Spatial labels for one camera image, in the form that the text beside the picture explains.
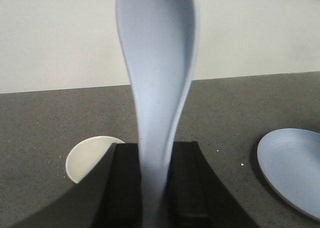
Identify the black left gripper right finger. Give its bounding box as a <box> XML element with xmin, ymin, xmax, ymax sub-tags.
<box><xmin>167</xmin><ymin>141</ymin><xmax>258</xmax><ymax>227</ymax></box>

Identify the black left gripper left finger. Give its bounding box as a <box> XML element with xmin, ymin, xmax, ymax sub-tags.
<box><xmin>9</xmin><ymin>142</ymin><xmax>146</xmax><ymax>228</ymax></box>

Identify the brown paper cup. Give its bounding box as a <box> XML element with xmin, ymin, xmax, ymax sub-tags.
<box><xmin>65</xmin><ymin>136</ymin><xmax>125</xmax><ymax>184</ymax></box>

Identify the light blue plastic spoon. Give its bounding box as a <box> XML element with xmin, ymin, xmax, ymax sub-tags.
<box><xmin>116</xmin><ymin>0</ymin><xmax>200</xmax><ymax>227</ymax></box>

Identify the light blue plastic plate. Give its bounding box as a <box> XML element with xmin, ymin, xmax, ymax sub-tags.
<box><xmin>257</xmin><ymin>128</ymin><xmax>320</xmax><ymax>220</ymax></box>

